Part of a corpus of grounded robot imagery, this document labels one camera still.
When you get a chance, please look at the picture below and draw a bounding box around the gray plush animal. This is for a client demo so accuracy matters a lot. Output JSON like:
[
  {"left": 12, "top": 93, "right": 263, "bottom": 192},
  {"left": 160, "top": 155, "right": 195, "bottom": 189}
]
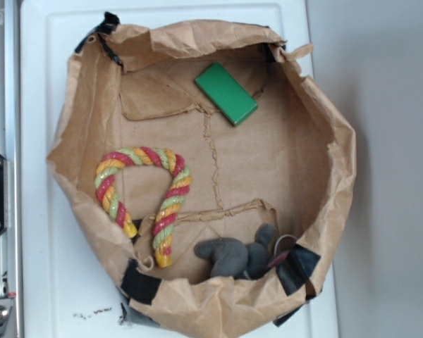
[{"left": 194, "top": 223, "right": 297, "bottom": 280}]

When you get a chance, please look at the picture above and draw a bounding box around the brown paper bag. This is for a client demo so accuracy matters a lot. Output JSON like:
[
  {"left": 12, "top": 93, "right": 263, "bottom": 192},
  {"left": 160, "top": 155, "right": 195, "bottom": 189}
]
[{"left": 47, "top": 20, "right": 356, "bottom": 337}]

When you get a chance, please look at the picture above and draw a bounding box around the green rectangular block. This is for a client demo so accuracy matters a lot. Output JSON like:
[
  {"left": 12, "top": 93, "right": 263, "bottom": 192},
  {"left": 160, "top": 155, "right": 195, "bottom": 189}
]
[{"left": 195, "top": 63, "right": 258, "bottom": 126}]

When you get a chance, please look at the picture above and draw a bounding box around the multicolour twisted rope toy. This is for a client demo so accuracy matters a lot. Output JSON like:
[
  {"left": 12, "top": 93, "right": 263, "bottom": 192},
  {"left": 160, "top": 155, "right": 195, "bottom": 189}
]
[{"left": 94, "top": 146, "right": 192, "bottom": 268}]

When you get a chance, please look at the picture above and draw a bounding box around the metal frame rail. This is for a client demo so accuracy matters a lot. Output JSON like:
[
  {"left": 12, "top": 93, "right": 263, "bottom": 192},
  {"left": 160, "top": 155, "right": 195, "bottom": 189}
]
[{"left": 0, "top": 1, "right": 24, "bottom": 337}]

